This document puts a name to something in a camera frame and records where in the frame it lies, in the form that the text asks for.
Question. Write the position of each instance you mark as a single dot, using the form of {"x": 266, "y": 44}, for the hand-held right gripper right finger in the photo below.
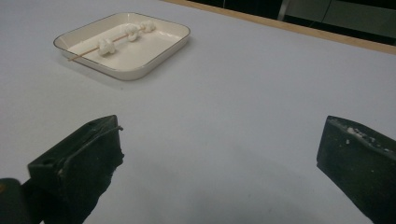
{"x": 361, "y": 174}

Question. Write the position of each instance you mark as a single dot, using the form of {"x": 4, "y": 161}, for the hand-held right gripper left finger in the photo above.
{"x": 81, "y": 168}

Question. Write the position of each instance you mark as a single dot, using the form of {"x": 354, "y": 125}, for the thin wooden skewer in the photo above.
{"x": 88, "y": 51}

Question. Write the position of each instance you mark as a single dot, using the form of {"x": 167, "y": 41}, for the white square tray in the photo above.
{"x": 140, "y": 59}

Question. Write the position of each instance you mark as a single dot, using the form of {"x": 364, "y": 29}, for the dark grey panel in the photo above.
{"x": 361, "y": 17}

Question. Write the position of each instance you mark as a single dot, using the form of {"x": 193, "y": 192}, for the grey metal stand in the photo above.
{"x": 284, "y": 9}

